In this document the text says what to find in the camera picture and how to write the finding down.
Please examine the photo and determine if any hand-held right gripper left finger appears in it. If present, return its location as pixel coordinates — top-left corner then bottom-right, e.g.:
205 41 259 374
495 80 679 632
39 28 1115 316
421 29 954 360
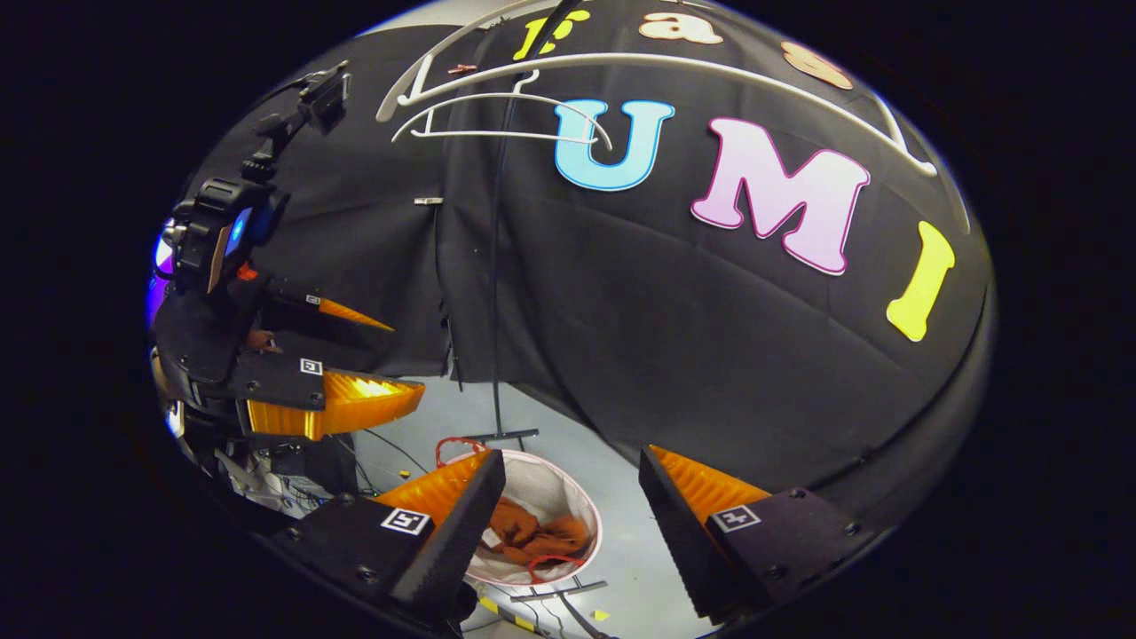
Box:
266 448 507 622

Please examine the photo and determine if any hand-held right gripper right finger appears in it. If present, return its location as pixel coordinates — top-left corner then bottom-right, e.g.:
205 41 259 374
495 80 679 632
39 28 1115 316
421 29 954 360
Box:
639 444 875 622

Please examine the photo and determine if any orange corduroy jacket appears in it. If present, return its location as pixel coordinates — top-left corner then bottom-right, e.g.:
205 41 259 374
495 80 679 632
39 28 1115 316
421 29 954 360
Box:
484 497 594 569

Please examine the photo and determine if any white pink-rimmed laundry hamper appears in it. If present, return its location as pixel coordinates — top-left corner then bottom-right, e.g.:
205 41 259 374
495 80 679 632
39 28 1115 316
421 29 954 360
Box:
435 437 604 587

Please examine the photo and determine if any white plastic hanger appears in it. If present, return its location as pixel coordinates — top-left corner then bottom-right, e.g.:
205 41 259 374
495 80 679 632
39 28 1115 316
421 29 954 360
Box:
390 71 615 152
375 0 973 233

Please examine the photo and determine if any black backdrop cloth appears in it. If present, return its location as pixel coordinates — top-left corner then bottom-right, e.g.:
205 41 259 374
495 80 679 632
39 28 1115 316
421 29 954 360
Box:
177 0 995 533

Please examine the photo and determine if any black clothes rail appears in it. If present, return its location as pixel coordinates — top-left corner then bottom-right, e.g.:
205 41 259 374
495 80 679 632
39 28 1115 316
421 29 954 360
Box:
457 0 613 606

